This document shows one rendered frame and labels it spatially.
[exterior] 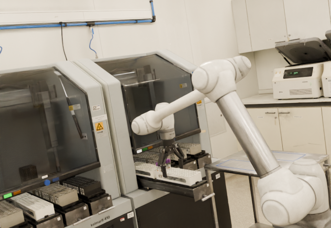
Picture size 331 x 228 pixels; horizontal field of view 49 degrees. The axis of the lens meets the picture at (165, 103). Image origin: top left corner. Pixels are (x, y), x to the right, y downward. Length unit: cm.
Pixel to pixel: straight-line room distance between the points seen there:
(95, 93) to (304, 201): 128
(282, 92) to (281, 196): 289
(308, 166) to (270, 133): 283
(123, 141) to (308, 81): 242
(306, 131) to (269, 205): 281
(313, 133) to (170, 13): 203
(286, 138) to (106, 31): 233
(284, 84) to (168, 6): 156
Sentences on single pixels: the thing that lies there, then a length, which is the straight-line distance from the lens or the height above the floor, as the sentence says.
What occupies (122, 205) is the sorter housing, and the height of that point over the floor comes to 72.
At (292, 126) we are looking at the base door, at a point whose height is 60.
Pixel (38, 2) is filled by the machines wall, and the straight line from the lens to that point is 336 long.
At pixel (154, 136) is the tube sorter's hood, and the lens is 242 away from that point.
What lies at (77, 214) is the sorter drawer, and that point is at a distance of 209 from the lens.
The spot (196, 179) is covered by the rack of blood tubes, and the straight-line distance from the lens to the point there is 208.
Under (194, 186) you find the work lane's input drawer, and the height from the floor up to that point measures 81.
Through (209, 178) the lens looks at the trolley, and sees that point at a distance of 237.
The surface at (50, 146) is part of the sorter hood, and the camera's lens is 205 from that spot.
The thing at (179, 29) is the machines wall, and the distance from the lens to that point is 421.
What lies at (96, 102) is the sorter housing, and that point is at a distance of 218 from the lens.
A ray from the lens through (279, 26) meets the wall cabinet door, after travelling 459.
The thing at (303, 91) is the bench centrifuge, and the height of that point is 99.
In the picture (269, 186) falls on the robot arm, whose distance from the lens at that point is 154.
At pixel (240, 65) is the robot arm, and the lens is 170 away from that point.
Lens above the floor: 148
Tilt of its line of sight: 6 degrees down
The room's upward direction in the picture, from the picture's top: 9 degrees counter-clockwise
